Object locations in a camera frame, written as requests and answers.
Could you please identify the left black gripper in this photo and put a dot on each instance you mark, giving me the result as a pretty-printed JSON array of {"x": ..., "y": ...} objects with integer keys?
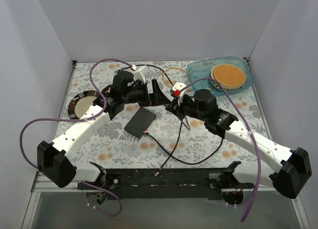
[{"x": 150, "y": 95}]

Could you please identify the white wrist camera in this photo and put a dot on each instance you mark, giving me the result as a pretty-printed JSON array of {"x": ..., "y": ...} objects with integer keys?
[
  {"x": 138, "y": 73},
  {"x": 178, "y": 92}
]

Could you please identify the black rimmed plate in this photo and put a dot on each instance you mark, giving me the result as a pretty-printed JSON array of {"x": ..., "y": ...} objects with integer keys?
[{"x": 80, "y": 103}]

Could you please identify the aluminium frame rail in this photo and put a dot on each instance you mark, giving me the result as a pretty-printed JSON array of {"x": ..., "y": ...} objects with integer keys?
[{"x": 51, "y": 207}]

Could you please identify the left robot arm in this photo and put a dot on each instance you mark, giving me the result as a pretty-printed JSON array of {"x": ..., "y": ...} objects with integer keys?
[{"x": 54, "y": 158}]

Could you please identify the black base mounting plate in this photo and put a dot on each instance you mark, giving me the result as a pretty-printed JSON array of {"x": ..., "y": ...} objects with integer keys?
[{"x": 169, "y": 183}]

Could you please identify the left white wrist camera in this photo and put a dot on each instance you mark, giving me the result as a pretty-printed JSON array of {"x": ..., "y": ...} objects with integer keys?
[{"x": 138, "y": 73}]

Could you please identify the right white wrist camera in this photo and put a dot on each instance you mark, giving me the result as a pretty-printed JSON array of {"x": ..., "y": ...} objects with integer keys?
[{"x": 178, "y": 92}]

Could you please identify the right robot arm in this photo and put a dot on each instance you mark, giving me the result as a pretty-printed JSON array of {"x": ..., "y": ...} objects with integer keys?
[{"x": 291, "y": 168}]

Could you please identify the teal plastic tray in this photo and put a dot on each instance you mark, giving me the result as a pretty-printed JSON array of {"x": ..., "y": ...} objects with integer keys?
[{"x": 201, "y": 69}]

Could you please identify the black network switch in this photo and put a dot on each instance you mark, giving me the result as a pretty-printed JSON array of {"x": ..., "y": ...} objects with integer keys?
[{"x": 140, "y": 122}]

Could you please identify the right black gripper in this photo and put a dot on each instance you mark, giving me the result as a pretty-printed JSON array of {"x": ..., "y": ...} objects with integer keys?
[{"x": 180, "y": 106}]

